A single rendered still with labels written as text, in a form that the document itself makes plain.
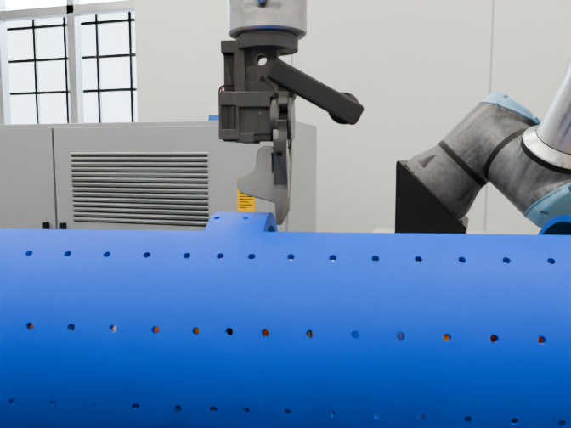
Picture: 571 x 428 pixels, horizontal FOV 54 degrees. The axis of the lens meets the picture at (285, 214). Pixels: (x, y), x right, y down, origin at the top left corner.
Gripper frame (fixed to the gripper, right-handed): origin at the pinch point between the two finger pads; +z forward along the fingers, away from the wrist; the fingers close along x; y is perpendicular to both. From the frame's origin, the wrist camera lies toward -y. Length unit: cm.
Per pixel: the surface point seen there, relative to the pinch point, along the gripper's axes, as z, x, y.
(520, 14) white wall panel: -84, -258, -107
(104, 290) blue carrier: 6.6, 12.0, 17.2
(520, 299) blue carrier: 6.6, 12.1, -23.1
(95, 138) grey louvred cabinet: -14, -169, 96
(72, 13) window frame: -104, -314, 172
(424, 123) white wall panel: -26, -268, -59
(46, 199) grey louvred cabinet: 13, -174, 122
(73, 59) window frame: -73, -314, 173
